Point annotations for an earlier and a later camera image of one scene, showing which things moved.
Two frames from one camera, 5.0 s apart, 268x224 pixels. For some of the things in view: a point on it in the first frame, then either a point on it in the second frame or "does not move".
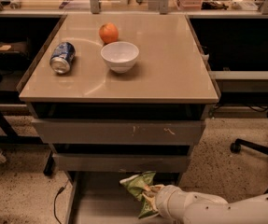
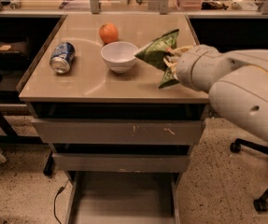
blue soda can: (62, 56) does not move
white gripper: (163, 200) to (191, 66)
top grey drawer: (119, 132) does not move
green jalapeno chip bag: (136, 184) to (154, 53)
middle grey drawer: (119, 162) does not move
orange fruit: (108, 33) does not move
